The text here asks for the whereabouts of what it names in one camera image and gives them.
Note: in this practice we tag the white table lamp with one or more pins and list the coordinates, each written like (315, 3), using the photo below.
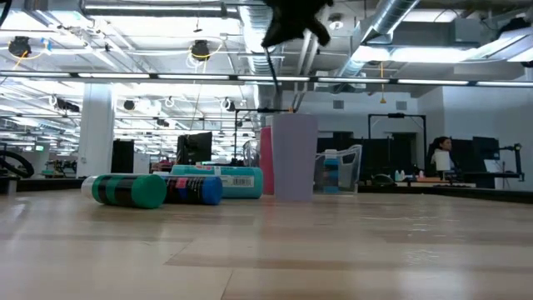
(442, 160)

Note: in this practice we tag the large teal paint bottle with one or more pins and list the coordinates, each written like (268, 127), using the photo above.
(243, 187)

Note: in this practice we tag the black background monitor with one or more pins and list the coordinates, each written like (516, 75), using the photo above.
(195, 148)

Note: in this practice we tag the red paint bottle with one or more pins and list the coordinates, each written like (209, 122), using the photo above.
(266, 166)

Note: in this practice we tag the person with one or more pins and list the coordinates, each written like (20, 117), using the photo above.
(445, 146)

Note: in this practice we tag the light blue black-labelled bottle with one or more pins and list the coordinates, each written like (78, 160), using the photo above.
(331, 175)

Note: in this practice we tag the green exit sign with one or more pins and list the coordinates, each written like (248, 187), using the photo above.
(39, 148)

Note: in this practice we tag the dark desk monitors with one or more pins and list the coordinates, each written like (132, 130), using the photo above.
(474, 160)

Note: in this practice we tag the long ceiling light strip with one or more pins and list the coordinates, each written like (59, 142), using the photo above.
(354, 80)

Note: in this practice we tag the slanted silver ventilation duct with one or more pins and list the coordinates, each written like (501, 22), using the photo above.
(387, 16)

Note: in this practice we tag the black cabinet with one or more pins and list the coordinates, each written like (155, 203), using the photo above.
(123, 154)

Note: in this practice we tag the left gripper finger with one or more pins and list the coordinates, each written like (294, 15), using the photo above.
(321, 33)
(285, 33)

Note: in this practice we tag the clear plastic container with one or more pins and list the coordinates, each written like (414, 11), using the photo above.
(375, 158)

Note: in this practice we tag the small blue paint bottle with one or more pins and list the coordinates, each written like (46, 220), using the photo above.
(195, 191)

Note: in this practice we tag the grey plastic cup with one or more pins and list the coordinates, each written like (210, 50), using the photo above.
(293, 166)

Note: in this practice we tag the small green paint bottle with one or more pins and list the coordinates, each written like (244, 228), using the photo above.
(133, 191)

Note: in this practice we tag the wide silver ventilation duct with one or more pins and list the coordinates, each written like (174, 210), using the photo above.
(256, 58)

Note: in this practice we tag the white building column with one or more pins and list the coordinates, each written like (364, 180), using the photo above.
(96, 133)

